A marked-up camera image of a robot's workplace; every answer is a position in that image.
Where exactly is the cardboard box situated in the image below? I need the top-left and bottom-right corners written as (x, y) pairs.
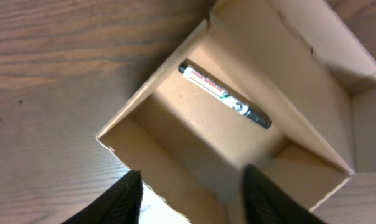
top-left (96, 0), bottom-right (376, 223)

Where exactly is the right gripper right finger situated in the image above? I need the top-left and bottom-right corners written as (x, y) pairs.
top-left (242, 164), bottom-right (324, 224)

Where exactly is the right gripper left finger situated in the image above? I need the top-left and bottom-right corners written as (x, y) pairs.
top-left (63, 170), bottom-right (143, 224)

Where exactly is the black whiteboard marker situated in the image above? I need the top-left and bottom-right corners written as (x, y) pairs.
top-left (178, 62), bottom-right (272, 129)

